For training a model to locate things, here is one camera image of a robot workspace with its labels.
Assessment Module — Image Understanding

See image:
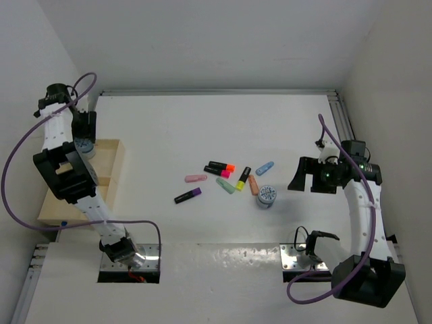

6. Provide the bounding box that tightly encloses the pastel pink correction tape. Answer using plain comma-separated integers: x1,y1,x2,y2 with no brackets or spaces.
184,174,207,183

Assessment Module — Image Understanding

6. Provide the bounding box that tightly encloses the pastel green correction tape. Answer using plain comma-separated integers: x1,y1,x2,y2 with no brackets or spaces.
216,178,236,194

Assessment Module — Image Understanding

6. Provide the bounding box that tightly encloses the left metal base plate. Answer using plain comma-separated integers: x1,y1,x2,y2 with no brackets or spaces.
99,244,159,272

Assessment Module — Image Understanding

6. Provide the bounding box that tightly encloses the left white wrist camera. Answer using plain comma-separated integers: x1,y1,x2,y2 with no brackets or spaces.
77,94,99,112

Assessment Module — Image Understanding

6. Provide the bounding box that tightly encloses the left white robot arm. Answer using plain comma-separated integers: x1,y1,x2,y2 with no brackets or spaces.
33,83,143,268

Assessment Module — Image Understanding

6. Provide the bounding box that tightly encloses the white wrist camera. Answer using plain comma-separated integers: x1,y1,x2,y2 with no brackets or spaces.
315,140,340,164
77,94,99,112

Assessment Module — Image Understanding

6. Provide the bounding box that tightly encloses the pink capped black highlighter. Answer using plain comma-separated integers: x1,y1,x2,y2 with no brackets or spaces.
203,165,231,179

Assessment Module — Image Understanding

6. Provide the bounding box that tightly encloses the blue lidded jar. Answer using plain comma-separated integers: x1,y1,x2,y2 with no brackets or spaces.
74,138,96,159
256,185,277,209

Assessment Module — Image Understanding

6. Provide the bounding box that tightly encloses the wooden divided tray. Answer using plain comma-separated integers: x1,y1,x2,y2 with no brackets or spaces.
37,139,125,226

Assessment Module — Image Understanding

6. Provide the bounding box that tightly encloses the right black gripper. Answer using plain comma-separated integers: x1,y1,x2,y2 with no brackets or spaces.
288,156,342,194

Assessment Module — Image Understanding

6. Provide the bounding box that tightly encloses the pastel blue correction tape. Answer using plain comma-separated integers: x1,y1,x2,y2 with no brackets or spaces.
255,161,274,176

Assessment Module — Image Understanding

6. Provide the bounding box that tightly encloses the aluminium frame rail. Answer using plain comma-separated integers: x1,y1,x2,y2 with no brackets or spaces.
99,88,356,140

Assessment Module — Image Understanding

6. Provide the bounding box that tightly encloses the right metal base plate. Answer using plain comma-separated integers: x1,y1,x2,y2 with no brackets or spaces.
279,243,328,272

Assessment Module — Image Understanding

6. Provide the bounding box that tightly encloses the yellow capped black highlighter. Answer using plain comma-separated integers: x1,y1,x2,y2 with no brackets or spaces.
236,167,251,192

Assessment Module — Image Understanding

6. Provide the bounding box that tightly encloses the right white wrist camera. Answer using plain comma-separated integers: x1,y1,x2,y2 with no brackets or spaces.
315,140,340,164

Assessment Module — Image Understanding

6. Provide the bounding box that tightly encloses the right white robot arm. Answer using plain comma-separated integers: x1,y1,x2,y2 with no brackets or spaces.
288,140,406,308

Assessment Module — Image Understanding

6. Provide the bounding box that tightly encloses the metal base plate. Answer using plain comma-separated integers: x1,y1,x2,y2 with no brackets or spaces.
279,243,328,272
99,244,159,272

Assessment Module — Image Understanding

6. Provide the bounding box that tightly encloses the purple capped black highlighter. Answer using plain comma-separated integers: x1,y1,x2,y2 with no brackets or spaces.
174,188,202,204

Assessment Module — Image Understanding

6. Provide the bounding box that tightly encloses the orange capped black highlighter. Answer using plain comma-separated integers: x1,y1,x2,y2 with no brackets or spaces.
208,161,236,172

